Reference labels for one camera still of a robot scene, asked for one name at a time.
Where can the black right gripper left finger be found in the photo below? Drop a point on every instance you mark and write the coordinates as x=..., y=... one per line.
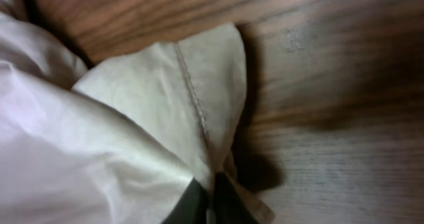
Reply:
x=191, y=208

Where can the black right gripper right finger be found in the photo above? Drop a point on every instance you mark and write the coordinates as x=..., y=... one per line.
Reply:
x=228, y=206

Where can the beige khaki shorts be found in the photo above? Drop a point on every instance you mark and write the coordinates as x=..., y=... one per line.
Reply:
x=121, y=142

